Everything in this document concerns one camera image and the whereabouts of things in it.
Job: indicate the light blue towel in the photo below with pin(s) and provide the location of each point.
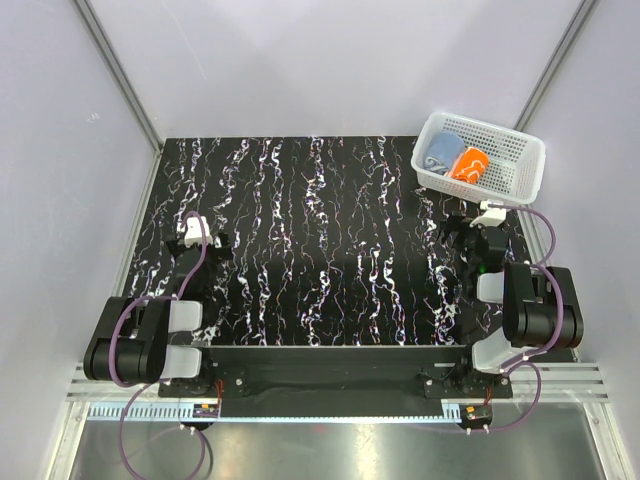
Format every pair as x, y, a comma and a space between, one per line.
443, 150

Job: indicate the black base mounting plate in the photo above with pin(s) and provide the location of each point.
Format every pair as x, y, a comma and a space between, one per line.
242, 371

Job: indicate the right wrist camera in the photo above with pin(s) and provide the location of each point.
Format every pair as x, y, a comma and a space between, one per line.
492, 214

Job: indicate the orange white patterned towel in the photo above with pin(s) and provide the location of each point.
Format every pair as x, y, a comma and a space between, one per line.
469, 166

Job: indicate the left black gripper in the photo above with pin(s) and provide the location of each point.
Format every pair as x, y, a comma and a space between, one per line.
221, 253

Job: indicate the white plastic basket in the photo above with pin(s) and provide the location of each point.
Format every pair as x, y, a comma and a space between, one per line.
516, 167

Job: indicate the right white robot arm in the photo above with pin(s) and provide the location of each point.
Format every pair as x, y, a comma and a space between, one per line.
539, 304

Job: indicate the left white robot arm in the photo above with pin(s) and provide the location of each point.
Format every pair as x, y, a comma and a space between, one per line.
130, 344

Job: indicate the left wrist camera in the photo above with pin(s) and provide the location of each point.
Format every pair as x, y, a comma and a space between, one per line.
195, 230

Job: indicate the aluminium rail frame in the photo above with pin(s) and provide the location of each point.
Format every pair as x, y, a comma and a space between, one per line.
562, 383

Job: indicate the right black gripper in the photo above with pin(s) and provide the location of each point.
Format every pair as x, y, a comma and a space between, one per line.
458, 223

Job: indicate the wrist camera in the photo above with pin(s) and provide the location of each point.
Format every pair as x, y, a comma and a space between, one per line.
195, 230
492, 214

